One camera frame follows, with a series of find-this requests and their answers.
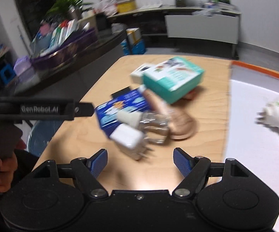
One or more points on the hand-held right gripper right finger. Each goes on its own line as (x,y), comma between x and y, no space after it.
(181,162)

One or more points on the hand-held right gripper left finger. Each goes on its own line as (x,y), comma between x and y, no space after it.
(98,162)

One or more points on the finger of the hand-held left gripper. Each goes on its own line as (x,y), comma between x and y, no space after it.
(85,110)

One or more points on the blue tin box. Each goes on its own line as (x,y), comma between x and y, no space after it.
(108,116)

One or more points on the white charger plug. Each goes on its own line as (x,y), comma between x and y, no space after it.
(127,137)

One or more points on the white plug-in repellent with bottle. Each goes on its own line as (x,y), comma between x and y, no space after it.
(128,118)
(277,116)

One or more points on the white tray with orange rim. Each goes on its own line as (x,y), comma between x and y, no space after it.
(250,174)

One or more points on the teal white bandage box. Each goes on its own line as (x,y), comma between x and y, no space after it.
(175,79)

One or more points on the person's left hand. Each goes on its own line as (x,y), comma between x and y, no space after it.
(6,171)

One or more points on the blue cube stool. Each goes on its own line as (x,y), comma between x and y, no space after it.
(7,74)

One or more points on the light purple container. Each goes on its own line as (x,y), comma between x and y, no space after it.
(23,65)

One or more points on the dark glass side table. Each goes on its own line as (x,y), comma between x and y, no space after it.
(93,50)

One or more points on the small white black box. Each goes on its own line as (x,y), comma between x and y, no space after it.
(137,76)

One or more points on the beige tube with white cap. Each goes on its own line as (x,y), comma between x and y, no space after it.
(158,104)

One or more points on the purple basket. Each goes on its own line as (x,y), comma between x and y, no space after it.
(64,50)

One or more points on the red playing card box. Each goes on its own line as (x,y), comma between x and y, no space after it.
(192,95)

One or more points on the blue plastic bag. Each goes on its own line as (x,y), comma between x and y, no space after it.
(135,48)

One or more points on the white yellow cardboard box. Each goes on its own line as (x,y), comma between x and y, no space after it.
(133,35)

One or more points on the potted plant in metal pot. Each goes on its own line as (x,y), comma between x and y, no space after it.
(69,7)

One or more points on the white plastic bag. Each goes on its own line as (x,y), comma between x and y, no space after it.
(106,6)

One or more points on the white router with antennas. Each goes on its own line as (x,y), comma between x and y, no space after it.
(151,1)

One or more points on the white television cabinet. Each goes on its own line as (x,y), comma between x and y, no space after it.
(202,29)

